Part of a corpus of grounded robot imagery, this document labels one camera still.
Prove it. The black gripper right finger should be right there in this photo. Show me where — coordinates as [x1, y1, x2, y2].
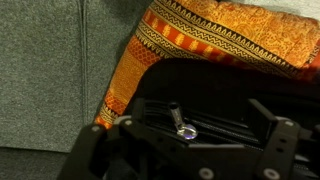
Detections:
[246, 99, 277, 140]

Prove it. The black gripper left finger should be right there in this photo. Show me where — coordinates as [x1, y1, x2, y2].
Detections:
[132, 98, 145, 122]

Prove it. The silver zipper pull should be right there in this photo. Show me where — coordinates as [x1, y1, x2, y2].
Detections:
[168, 102, 198, 140]

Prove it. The black rolling suitcase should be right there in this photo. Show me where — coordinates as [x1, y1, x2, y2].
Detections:
[120, 59, 320, 180]

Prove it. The orange patterned cushion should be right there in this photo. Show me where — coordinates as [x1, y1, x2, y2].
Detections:
[95, 0, 320, 128]

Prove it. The grey fabric sofa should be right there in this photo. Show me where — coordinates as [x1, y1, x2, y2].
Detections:
[0, 0, 320, 180]

